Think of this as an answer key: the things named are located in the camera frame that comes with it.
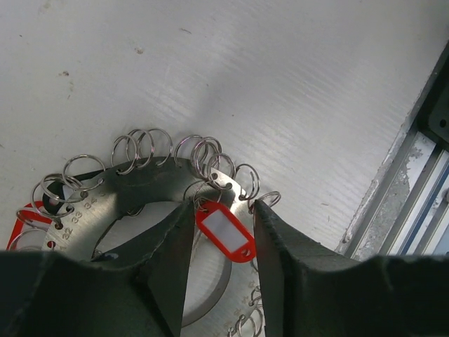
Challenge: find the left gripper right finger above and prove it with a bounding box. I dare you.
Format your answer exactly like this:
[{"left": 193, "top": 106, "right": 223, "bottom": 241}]
[{"left": 253, "top": 201, "right": 448, "bottom": 336}]

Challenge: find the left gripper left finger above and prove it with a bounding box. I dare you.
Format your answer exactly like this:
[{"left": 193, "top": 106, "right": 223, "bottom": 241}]
[{"left": 1, "top": 201, "right": 194, "bottom": 336}]

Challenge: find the silver key red tag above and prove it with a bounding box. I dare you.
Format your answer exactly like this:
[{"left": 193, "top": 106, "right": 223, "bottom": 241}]
[{"left": 195, "top": 201, "right": 256, "bottom": 263}]

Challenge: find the aluminium mounting rail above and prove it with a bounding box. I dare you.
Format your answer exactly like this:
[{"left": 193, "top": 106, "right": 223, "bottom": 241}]
[{"left": 335, "top": 133, "right": 449, "bottom": 260}]

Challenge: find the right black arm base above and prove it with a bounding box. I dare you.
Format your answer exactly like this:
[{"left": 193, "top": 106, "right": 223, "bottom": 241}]
[{"left": 413, "top": 44, "right": 448, "bottom": 150}]

